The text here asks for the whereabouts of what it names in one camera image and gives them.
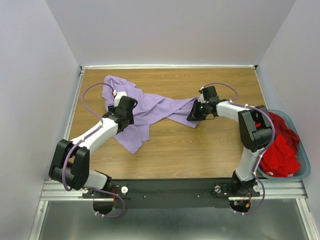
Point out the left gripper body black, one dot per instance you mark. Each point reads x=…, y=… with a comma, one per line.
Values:
x=131, y=119

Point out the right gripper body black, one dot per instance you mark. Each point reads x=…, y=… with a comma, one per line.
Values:
x=200, y=111

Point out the purple t shirt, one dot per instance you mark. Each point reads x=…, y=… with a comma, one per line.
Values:
x=150, y=109

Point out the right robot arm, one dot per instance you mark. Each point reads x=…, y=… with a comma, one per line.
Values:
x=256, y=130

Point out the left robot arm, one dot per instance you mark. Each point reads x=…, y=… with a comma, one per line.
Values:
x=71, y=160

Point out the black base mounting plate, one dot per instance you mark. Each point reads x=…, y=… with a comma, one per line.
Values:
x=175, y=194

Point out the dark red t shirt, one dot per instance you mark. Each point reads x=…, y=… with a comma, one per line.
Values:
x=290, y=136

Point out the teal plastic basket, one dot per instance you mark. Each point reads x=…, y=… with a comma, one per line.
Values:
x=302, y=158

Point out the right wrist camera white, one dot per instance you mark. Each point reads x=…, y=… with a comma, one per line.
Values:
x=207, y=93

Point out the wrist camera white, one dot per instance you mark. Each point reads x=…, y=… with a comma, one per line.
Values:
x=207, y=93
x=117, y=96

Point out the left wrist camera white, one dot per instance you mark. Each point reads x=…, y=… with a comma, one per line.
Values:
x=117, y=96

